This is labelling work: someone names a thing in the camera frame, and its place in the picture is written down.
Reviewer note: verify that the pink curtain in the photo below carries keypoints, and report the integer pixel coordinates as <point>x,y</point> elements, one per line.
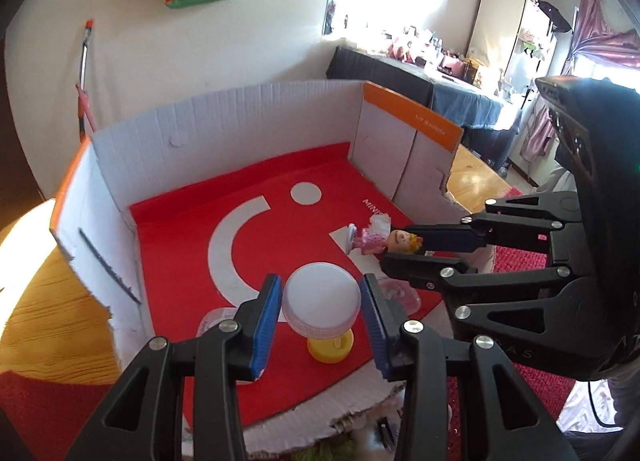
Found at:
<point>600,31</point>

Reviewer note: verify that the orange cardboard box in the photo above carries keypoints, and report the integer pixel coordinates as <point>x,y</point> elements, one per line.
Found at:
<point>190,241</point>

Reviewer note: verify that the white screw lid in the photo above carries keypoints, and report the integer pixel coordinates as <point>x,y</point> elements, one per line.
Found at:
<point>320,296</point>

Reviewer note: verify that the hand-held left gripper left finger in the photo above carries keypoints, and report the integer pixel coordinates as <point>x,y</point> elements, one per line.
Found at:
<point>264,331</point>

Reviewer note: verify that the small doll figurine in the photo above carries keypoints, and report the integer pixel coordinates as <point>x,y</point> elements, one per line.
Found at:
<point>395,241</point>

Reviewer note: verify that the clear plastic small box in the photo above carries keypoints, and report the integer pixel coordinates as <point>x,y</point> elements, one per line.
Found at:
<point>405,298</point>

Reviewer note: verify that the mop with orange tip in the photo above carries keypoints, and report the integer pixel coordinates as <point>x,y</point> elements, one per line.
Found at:
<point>86,56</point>

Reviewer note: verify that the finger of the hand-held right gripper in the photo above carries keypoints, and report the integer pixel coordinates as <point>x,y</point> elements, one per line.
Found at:
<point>420,271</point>
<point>450,237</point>

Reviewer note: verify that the table with dark blue cloth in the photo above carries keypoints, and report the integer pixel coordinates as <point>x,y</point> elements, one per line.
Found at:
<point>400,81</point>

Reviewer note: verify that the red knitted mat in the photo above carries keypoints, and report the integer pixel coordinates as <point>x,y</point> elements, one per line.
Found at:
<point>40,416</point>

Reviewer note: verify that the yellow round jar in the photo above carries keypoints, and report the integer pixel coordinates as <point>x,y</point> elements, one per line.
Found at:
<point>325,350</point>

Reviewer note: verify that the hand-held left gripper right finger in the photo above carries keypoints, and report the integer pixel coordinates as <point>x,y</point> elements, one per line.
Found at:
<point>376,331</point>

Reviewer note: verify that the white wardrobe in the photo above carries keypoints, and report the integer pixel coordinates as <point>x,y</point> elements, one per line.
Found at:
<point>500,26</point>

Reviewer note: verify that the clutter of bottles and boxes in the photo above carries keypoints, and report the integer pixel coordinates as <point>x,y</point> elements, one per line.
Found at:
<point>450,61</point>

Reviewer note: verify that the black bag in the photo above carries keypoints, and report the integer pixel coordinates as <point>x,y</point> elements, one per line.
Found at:
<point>555,16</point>

